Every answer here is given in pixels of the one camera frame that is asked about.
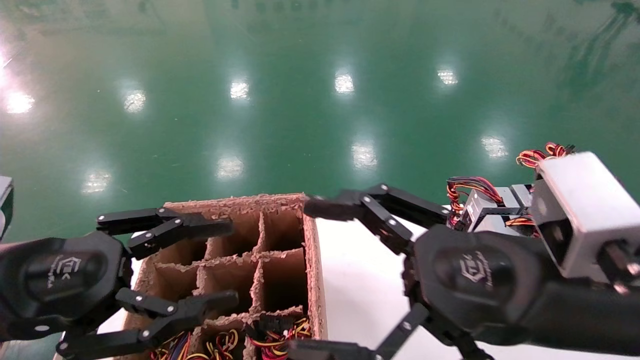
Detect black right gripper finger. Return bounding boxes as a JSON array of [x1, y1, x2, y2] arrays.
[[288, 302, 496, 360], [303, 183, 452, 257]]

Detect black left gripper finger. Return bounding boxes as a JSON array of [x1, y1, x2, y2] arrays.
[[96, 207, 236, 261]]

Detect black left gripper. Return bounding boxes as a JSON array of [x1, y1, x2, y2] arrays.
[[0, 231, 240, 360]]

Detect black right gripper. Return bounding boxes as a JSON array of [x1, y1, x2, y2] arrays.
[[403, 225, 550, 347]]

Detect power supply with black connector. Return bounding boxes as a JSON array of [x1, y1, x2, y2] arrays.
[[244, 314, 313, 360]]

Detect brown cardboard divider box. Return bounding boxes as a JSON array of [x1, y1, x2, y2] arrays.
[[117, 192, 330, 360]]

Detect grey power supply, red-purple cables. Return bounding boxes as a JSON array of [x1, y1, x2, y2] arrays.
[[446, 176, 532, 232]]

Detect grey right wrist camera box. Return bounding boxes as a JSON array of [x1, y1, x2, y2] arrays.
[[530, 151, 640, 296]]

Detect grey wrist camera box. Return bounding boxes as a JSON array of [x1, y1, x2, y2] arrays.
[[0, 176, 14, 242], [530, 151, 640, 296]]

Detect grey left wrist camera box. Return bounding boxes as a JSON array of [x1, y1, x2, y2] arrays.
[[0, 176, 14, 242]]

